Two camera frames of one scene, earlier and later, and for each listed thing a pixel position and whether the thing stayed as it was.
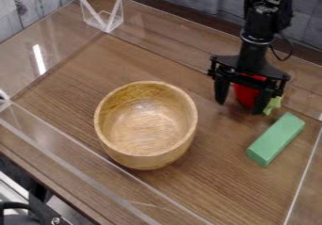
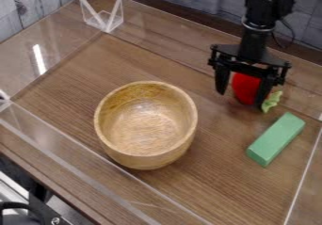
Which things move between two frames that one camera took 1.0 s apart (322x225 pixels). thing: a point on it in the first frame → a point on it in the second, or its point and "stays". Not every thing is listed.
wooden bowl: (145, 122) stays
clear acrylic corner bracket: (103, 20) stays
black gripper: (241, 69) → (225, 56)
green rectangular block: (270, 142) stays
